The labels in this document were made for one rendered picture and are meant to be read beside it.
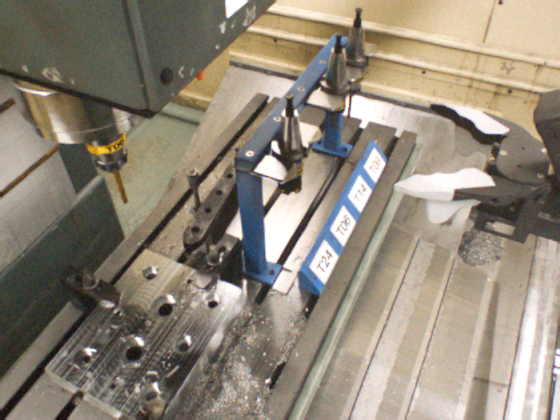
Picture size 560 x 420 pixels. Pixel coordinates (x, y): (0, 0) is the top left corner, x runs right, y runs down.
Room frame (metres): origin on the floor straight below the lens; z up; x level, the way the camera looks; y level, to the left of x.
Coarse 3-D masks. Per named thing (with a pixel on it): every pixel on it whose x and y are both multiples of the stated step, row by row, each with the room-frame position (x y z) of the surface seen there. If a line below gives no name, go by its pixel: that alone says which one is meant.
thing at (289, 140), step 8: (296, 112) 0.70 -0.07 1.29; (288, 120) 0.68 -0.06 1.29; (296, 120) 0.69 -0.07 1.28; (280, 128) 0.69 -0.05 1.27; (288, 128) 0.68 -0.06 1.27; (296, 128) 0.69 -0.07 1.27; (280, 136) 0.69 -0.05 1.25; (288, 136) 0.68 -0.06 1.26; (296, 136) 0.68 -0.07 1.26; (280, 144) 0.69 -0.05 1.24; (288, 144) 0.68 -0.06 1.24; (296, 144) 0.68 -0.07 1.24; (288, 152) 0.68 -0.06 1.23
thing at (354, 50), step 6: (354, 30) 0.97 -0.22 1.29; (360, 30) 0.97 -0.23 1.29; (348, 36) 0.99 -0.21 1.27; (354, 36) 0.97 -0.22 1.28; (360, 36) 0.97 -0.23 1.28; (348, 42) 0.98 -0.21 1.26; (354, 42) 0.97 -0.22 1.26; (360, 42) 0.97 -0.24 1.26; (348, 48) 0.97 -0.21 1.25; (354, 48) 0.96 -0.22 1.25; (360, 48) 0.97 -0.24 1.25; (348, 54) 0.97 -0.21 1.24; (354, 54) 0.96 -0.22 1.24; (360, 54) 0.96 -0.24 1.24
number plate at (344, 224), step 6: (342, 210) 0.78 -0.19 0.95; (336, 216) 0.76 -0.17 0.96; (342, 216) 0.77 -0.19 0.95; (348, 216) 0.78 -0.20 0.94; (336, 222) 0.75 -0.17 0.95; (342, 222) 0.76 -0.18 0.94; (348, 222) 0.77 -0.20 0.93; (354, 222) 0.78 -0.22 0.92; (330, 228) 0.73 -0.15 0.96; (336, 228) 0.74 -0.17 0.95; (342, 228) 0.75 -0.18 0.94; (348, 228) 0.75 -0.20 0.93; (336, 234) 0.72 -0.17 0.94; (342, 234) 0.73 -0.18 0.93; (348, 234) 0.74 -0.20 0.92; (342, 240) 0.72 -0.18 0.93
